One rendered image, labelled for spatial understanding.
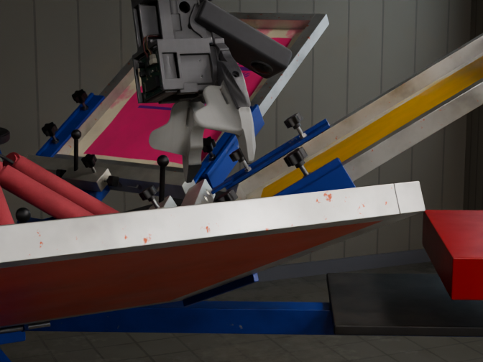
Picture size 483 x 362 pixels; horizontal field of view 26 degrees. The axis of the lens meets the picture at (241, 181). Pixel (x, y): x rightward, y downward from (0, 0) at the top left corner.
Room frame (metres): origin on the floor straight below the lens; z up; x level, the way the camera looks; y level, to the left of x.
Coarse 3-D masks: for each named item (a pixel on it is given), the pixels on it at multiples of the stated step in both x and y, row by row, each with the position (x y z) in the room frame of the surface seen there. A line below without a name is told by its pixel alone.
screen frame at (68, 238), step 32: (320, 192) 1.18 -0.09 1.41; (352, 192) 1.20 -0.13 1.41; (384, 192) 1.22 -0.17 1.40; (416, 192) 1.24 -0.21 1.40; (32, 224) 1.02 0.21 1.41; (64, 224) 1.04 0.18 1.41; (96, 224) 1.05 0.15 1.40; (128, 224) 1.07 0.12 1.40; (160, 224) 1.08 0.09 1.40; (192, 224) 1.10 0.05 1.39; (224, 224) 1.11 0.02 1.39; (256, 224) 1.13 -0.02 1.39; (288, 224) 1.15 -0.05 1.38; (320, 224) 1.17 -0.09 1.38; (384, 224) 1.29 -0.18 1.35; (0, 256) 1.00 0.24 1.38; (32, 256) 1.01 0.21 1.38; (64, 256) 1.03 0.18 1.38; (288, 256) 1.46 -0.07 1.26
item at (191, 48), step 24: (144, 0) 1.08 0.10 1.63; (168, 0) 1.09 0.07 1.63; (192, 0) 1.10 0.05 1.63; (144, 24) 1.08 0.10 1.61; (168, 24) 1.08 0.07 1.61; (192, 24) 1.09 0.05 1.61; (144, 48) 1.07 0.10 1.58; (168, 48) 1.05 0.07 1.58; (192, 48) 1.06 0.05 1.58; (216, 48) 1.08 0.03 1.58; (144, 72) 1.08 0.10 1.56; (168, 72) 1.05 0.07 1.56; (192, 72) 1.06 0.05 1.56; (216, 72) 1.07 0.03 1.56; (144, 96) 1.08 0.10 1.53; (168, 96) 1.07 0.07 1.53; (192, 96) 1.10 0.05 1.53
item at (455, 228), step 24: (432, 216) 2.43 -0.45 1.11; (456, 216) 2.43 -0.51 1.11; (480, 216) 2.43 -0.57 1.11; (432, 240) 2.34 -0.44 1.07; (456, 240) 2.19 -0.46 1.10; (480, 240) 2.19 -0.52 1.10; (456, 264) 2.05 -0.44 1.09; (480, 264) 2.05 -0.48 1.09; (456, 288) 2.05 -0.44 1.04; (480, 288) 2.05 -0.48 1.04
